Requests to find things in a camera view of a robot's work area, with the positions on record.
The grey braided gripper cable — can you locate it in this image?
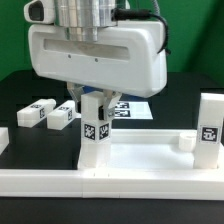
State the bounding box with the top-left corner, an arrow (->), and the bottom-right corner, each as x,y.
113,0 -> 172,55

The white fence bar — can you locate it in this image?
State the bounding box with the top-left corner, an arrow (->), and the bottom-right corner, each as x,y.
0,169 -> 224,201
0,127 -> 9,155

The white front fence bar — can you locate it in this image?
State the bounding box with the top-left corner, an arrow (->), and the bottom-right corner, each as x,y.
0,169 -> 224,201

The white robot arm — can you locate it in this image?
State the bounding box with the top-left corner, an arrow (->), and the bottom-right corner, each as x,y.
24,0 -> 169,120

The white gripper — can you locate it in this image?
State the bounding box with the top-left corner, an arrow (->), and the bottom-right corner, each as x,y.
28,21 -> 167,120

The fiducial marker sheet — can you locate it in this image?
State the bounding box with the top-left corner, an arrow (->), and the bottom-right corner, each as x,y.
115,101 -> 153,120

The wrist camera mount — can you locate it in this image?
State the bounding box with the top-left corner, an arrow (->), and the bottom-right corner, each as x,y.
24,0 -> 56,24

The white desk top tray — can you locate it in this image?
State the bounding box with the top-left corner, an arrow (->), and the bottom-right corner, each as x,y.
76,128 -> 224,172

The white left fence bar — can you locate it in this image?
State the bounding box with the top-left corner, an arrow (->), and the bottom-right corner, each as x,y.
0,127 -> 9,155

